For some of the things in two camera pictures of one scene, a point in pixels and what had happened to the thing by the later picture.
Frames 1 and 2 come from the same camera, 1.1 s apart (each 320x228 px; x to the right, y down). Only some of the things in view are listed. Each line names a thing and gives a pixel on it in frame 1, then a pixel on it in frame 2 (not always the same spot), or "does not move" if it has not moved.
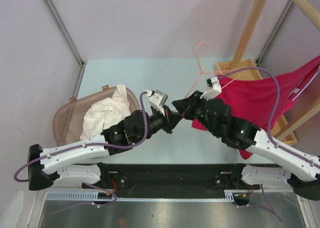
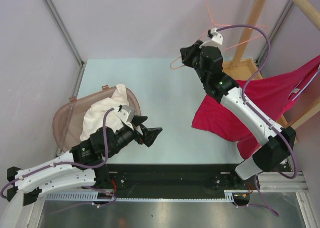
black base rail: [169, 180] does not move
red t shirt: [260, 99] does not move
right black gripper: [185, 106] to [188, 53]
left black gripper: [172, 118] to [149, 136]
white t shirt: [103, 114] does not move
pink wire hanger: [202, 71] to [213, 24]
